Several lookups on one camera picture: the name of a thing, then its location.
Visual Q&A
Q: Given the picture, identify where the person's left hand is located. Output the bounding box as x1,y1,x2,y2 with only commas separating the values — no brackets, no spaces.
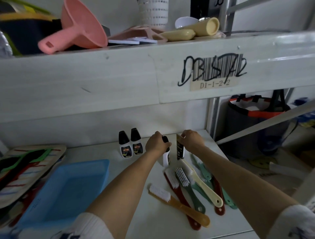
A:
145,131,172,159

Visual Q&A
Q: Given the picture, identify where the person's right hand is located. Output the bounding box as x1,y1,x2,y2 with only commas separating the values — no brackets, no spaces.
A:
181,130,206,155

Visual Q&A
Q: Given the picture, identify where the black-capped white shoe polish bottle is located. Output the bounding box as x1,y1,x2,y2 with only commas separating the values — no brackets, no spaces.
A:
162,136,172,167

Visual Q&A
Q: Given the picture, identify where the black shoe polish tube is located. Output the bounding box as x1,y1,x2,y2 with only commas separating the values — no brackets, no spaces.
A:
176,134,186,161

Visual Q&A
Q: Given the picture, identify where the person's left forearm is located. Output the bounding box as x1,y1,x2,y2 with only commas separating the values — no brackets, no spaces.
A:
85,150,166,223

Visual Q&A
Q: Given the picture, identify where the person's right forearm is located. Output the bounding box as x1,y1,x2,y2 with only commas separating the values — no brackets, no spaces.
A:
191,147,300,223

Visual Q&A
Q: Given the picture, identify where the black shoe polish bottle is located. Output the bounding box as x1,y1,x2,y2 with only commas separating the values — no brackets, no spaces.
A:
130,128,143,156
118,131,131,157

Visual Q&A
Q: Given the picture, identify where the black and orange bucket bag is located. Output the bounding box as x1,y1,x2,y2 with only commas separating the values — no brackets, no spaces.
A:
226,95,291,159

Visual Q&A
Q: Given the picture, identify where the barcode label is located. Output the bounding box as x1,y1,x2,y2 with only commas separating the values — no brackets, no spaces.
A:
178,53,247,92

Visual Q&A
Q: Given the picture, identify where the yellow-green disc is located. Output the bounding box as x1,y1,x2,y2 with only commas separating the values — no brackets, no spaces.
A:
248,156,279,171

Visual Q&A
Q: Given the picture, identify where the grey metal diagonal brace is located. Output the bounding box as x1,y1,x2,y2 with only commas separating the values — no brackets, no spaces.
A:
216,100,315,145

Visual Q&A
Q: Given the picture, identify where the white shelf beam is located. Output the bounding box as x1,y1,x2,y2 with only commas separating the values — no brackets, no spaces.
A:
0,31,315,123

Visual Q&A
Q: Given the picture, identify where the cream oval plastic piece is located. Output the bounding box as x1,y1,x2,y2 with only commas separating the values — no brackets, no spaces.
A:
159,29,196,42

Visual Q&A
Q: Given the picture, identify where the white flat brush pad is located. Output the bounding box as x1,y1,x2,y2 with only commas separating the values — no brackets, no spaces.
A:
108,36,158,46

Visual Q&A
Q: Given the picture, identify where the blue plastic tray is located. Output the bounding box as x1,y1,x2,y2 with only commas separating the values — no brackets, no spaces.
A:
13,159,110,230

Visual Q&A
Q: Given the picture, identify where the person's white left sleeve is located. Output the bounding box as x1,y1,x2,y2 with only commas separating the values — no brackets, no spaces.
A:
55,212,115,239

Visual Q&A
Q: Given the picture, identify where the person's white sleeve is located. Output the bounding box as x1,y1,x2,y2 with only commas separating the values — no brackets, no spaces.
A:
55,212,115,239
275,204,315,239

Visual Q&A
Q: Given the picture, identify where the cream plastic cylinder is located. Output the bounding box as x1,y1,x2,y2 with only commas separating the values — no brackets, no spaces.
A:
191,17,220,36

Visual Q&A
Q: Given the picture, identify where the white bowl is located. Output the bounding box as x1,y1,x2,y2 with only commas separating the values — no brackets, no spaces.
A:
175,16,199,30

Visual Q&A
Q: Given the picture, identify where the blue plastic bag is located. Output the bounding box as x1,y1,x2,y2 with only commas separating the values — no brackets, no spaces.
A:
292,97,315,129

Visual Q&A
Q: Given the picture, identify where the white perforated plastic basket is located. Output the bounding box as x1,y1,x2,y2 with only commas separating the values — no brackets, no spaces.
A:
137,0,169,27

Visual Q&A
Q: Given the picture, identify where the person's white right sleeve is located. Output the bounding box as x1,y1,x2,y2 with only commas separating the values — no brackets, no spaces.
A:
275,204,315,239

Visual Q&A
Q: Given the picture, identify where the stack of patterned insoles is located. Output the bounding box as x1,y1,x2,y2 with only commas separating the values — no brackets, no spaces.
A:
0,144,67,210

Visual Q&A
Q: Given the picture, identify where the pink plastic scoop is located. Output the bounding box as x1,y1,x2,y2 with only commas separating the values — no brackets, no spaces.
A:
38,0,109,55

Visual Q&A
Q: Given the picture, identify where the dark bag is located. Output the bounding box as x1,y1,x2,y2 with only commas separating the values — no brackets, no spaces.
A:
0,12,62,56

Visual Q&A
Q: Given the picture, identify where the clear plastic bottle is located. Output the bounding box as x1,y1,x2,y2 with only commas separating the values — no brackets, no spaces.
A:
0,31,13,59

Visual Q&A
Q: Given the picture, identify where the cream-handled brush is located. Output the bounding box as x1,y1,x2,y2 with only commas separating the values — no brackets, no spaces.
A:
180,159,223,208

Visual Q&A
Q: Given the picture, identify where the dark green-handled bristle brush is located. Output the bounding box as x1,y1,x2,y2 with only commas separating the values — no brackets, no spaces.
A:
175,168,206,215

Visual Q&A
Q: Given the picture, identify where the red-handled white bristle brush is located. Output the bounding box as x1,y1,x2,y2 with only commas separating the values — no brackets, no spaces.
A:
164,168,201,231

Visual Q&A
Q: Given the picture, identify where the orange-handled white bristle brush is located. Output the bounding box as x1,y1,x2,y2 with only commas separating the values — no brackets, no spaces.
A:
149,185,210,228

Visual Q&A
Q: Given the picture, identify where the light green-handled brush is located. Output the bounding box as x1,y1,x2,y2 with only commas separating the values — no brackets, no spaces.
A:
191,155,238,210

